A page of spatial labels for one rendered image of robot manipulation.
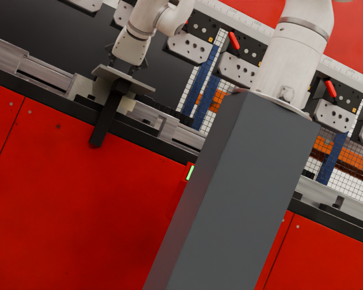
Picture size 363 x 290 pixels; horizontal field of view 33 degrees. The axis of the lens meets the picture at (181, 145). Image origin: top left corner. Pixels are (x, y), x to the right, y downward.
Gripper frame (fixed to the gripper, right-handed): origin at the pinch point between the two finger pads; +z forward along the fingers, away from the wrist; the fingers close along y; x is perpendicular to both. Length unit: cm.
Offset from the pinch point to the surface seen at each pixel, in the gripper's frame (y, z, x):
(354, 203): -100, 14, -5
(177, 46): -14.9, -8.1, -15.9
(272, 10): -41, -27, -34
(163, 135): -22.8, 15.7, 1.6
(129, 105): -7.9, 11.5, -0.8
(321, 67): -66, -19, -29
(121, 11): 7.0, -10.7, -16.7
